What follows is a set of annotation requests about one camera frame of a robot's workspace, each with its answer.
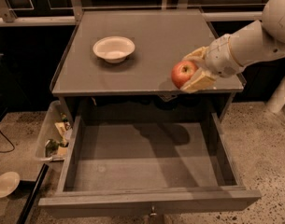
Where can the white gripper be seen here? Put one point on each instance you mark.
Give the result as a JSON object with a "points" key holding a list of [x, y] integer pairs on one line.
{"points": [[221, 57]]}

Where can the red apple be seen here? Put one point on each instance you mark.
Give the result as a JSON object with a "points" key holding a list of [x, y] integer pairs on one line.
{"points": [[182, 72]]}

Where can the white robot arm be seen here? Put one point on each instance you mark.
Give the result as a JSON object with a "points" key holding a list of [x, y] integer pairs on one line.
{"points": [[261, 41]]}

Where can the grey cabinet counter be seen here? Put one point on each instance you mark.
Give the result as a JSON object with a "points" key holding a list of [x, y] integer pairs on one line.
{"points": [[139, 89]]}

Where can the white bowl on counter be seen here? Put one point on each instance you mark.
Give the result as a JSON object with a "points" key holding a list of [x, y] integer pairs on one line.
{"points": [[114, 49]]}

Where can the open grey top drawer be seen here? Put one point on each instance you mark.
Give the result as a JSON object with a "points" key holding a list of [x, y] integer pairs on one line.
{"points": [[148, 169]]}

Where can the clear plastic bin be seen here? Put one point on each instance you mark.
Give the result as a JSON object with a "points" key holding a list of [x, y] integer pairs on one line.
{"points": [[52, 115]]}

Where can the snack packets in bin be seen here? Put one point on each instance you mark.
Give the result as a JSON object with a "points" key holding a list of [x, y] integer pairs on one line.
{"points": [[56, 146]]}

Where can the metal railing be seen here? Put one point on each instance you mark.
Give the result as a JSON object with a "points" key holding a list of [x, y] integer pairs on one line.
{"points": [[17, 12]]}

